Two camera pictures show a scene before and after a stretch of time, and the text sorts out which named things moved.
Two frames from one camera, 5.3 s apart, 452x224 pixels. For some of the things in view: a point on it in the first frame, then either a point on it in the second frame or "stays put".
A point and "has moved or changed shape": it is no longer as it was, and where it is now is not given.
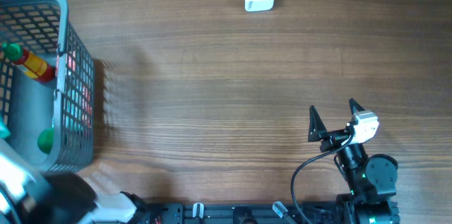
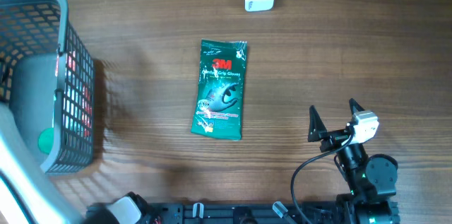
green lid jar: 46,140 stays put
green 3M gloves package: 4,132 has moved or changed shape
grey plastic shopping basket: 46,80 stays put
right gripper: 317,131 stays put
